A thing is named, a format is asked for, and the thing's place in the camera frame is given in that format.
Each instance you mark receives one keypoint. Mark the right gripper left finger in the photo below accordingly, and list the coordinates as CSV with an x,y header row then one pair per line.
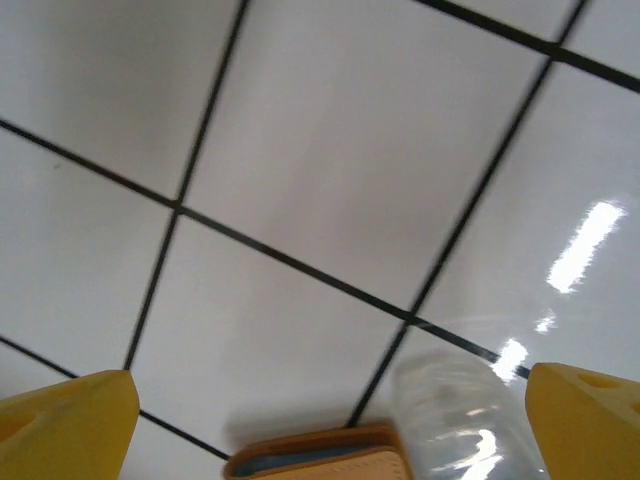
x,y
65,430

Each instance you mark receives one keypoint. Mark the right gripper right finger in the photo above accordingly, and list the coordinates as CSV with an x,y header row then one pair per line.
x,y
590,430

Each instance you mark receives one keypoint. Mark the clear plastic supplies case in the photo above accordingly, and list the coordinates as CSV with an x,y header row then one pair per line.
x,y
460,415

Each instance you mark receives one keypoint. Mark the orange leather wallet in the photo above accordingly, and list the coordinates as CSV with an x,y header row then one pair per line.
x,y
320,455

